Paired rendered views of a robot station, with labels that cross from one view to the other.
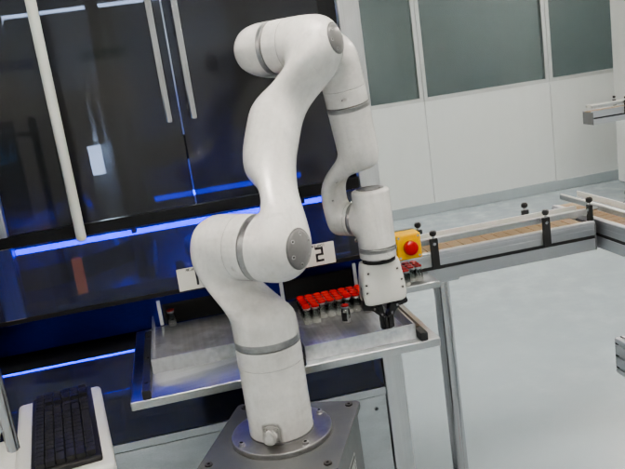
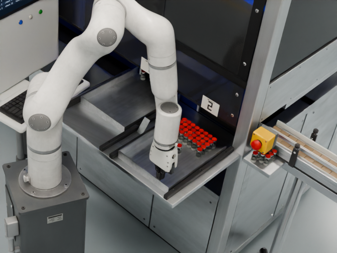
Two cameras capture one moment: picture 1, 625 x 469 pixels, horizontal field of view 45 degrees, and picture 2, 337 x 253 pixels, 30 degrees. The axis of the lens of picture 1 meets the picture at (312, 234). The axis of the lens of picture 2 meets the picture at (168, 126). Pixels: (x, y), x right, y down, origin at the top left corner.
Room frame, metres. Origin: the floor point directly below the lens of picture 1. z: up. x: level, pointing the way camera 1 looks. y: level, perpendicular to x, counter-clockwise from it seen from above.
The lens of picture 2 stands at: (0.50, -1.34, 2.54)
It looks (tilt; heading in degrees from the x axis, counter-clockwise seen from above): 40 degrees down; 46
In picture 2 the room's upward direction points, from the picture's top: 8 degrees clockwise
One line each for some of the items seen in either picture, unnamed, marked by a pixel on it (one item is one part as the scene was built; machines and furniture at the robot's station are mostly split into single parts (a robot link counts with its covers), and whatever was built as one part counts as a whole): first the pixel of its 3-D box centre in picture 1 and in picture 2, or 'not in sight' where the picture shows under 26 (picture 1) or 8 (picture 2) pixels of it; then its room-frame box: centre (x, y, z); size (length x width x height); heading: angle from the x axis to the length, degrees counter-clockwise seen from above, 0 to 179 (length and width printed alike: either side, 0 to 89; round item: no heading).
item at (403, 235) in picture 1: (405, 244); (263, 139); (2.05, -0.25, 0.99); 0.08 x 0.07 x 0.07; 10
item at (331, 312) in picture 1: (335, 306); (187, 140); (1.87, -0.03, 0.90); 0.18 x 0.02 x 0.05; 99
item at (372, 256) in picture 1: (378, 251); (165, 140); (1.64, -0.14, 1.09); 0.09 x 0.08 x 0.03; 100
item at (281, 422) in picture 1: (274, 388); (44, 161); (1.31, 0.11, 0.95); 0.19 x 0.19 x 0.18
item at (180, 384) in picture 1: (274, 338); (148, 130); (1.80, 0.13, 0.87); 0.70 x 0.48 x 0.02; 100
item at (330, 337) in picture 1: (343, 319); (172, 151); (1.78, -0.05, 0.90); 0.34 x 0.26 x 0.04; 9
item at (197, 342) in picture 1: (204, 332); (131, 98); (1.84, 0.31, 0.90); 0.34 x 0.26 x 0.04; 10
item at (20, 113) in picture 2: (63, 424); (42, 93); (1.58, 0.61, 0.82); 0.40 x 0.14 x 0.02; 18
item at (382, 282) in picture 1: (381, 277); (163, 152); (1.64, -0.14, 1.03); 0.10 x 0.08 x 0.11; 100
